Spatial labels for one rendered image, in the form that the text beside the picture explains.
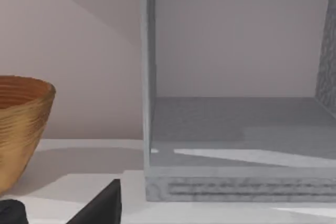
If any grey open cabinet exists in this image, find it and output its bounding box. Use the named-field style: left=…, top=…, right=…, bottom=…
left=140, top=0, right=336, bottom=203

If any black rounded object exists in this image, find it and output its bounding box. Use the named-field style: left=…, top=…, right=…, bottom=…
left=0, top=199, right=29, bottom=224

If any wooden ribbed bowl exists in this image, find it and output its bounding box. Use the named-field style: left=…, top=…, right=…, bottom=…
left=0, top=75, right=57, bottom=196

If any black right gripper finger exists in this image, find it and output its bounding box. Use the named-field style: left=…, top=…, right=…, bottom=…
left=65, top=178, right=123, bottom=224

